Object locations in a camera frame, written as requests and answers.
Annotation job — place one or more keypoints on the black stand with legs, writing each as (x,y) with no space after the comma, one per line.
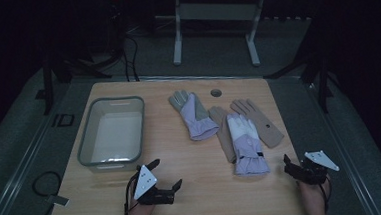
(324,86)

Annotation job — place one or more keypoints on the grey plastic bin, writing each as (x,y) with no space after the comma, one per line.
(113,139)

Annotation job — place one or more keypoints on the black post stand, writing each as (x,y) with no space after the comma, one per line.
(47,89)

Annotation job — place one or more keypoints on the small grey plug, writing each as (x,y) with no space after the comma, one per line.
(58,200)

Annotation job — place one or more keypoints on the black tripod with red light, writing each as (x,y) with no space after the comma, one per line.
(116,25)

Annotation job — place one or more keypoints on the white metal stand frame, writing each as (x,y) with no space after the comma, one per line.
(212,12)

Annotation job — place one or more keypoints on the person's left hand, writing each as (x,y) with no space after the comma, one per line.
(139,209)

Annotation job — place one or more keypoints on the black rectangular floor bracket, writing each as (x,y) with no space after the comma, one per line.
(64,120)

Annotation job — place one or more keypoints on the person's right hand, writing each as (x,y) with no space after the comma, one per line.
(312,195)

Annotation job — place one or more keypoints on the purple grey glove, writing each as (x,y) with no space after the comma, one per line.
(196,120)

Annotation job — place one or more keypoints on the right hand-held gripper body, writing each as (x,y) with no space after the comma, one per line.
(312,170)

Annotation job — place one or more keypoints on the round grey table grommet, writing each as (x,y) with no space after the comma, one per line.
(216,93)

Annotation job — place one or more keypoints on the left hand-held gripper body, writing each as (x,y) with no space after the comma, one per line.
(144,182)

